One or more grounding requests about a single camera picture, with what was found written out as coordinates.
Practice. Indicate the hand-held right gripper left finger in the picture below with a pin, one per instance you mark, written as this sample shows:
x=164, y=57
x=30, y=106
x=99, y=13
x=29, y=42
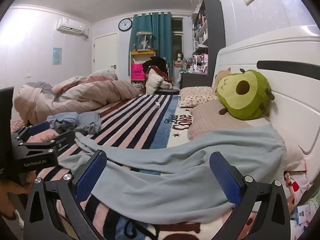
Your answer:
x=91, y=177

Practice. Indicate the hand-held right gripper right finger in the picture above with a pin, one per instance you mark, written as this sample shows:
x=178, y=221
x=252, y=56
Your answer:
x=225, y=177

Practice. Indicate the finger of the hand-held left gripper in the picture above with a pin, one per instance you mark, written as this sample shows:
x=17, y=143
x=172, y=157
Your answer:
x=62, y=137
x=38, y=127

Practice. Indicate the light blue pants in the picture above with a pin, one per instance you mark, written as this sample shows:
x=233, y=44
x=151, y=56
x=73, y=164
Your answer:
x=162, y=180

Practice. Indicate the person's left hand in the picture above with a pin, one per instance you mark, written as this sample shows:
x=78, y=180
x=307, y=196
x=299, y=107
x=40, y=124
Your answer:
x=15, y=187

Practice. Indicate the pink knit cloth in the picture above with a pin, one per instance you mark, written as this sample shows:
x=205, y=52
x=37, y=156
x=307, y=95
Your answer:
x=42, y=136

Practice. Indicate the crumpled grey-blue clothes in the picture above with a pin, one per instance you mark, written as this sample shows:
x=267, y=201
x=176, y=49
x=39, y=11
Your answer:
x=85, y=122

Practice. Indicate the beige pink quilt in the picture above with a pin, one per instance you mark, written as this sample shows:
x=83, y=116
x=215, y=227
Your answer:
x=87, y=92

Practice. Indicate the beige pillow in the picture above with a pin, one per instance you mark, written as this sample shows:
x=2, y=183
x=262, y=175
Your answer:
x=212, y=120

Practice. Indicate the floral bed sheet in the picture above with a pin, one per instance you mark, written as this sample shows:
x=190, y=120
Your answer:
x=295, y=185

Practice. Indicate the striped printed blanket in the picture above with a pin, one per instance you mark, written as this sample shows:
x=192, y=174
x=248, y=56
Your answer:
x=140, y=120

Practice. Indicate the green avocado plush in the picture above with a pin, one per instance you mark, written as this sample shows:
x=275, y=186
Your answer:
x=250, y=100

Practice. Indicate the floral pillow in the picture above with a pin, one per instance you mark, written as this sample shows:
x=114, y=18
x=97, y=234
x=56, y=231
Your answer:
x=195, y=97

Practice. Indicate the blue and white card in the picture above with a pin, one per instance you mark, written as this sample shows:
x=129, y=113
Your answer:
x=302, y=213

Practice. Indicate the white door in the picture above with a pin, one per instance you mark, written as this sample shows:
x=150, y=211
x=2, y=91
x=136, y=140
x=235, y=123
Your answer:
x=105, y=55

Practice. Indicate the pink bag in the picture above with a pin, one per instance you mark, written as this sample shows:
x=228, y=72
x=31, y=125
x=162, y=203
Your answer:
x=137, y=72

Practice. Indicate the dark desk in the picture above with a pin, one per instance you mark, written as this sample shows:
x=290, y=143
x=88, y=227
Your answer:
x=197, y=80

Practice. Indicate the beige plush toy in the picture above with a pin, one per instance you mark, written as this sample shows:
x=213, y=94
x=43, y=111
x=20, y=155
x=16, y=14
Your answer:
x=221, y=76

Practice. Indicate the white air conditioner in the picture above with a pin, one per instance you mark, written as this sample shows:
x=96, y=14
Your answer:
x=71, y=26

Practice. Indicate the white puffy jacket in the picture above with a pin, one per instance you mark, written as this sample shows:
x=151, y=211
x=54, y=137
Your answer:
x=153, y=83

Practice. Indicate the yellow shelf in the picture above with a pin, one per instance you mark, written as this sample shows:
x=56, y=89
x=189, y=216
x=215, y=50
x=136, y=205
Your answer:
x=142, y=53

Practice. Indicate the pink desk organizer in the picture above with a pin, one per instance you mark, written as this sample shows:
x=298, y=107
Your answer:
x=200, y=62

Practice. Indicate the dark clothes pile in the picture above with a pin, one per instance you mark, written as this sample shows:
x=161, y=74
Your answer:
x=157, y=63

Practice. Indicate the glass display case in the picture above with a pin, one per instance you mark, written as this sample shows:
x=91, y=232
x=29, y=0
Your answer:
x=144, y=41

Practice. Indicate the mannequin head with wig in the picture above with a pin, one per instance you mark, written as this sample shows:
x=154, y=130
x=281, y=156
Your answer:
x=179, y=56

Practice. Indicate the white headboard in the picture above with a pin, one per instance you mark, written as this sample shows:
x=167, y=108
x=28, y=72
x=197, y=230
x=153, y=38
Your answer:
x=287, y=55

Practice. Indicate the teal curtain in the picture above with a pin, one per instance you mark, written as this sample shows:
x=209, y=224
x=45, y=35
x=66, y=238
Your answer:
x=160, y=35

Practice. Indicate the window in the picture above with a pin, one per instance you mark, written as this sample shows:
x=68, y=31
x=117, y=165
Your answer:
x=177, y=42

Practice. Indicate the dark bookshelf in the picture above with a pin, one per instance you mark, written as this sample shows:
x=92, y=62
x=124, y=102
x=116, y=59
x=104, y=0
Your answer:
x=215, y=30

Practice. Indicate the small blue wall picture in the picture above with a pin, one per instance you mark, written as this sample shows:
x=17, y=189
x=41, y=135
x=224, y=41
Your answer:
x=57, y=55

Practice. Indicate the round wall clock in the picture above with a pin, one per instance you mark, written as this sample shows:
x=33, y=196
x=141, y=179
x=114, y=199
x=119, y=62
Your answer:
x=125, y=25

